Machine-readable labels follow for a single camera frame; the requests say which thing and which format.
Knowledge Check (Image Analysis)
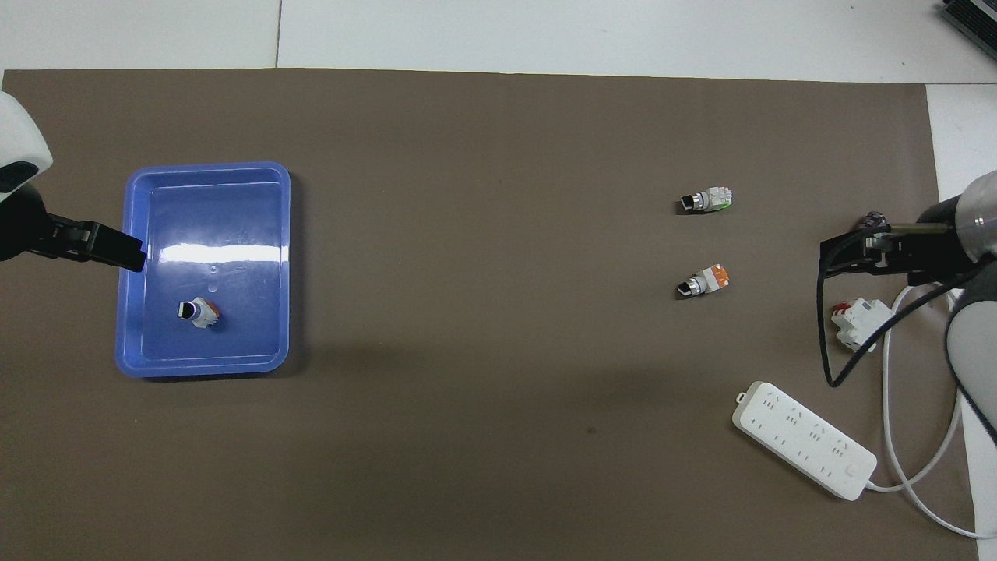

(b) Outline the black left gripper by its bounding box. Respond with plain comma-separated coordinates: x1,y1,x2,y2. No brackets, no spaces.
0,183,147,273

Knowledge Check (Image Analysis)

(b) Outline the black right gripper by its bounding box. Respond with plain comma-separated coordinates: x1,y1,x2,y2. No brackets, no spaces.
821,195,974,285

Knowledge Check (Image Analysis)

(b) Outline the selector switch with orange block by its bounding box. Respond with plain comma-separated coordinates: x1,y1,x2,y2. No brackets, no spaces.
178,296,222,331
675,265,730,299

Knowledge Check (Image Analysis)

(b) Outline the white red circuit breaker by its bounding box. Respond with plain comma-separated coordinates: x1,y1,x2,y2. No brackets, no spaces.
830,298,895,353

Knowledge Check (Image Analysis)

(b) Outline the blue plastic tray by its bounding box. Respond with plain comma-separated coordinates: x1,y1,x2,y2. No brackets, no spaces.
114,161,291,379

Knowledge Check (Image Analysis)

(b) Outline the white power strip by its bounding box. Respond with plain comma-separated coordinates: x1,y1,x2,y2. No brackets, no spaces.
731,380,878,501

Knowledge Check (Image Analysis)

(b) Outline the dark finned metal device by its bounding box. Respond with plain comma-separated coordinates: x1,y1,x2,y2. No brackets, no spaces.
939,0,997,41

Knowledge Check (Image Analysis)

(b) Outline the brown table mat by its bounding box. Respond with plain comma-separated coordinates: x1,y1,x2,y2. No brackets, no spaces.
0,69,981,561

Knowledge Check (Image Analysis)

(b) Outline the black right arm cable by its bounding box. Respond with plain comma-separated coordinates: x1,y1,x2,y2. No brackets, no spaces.
816,218,997,388

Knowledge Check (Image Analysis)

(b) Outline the orange white switch lower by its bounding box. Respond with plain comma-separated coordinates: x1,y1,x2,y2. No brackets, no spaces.
676,186,735,215

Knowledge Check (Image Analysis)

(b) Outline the white power cable with plug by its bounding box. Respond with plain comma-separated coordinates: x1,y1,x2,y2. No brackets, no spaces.
865,280,997,540

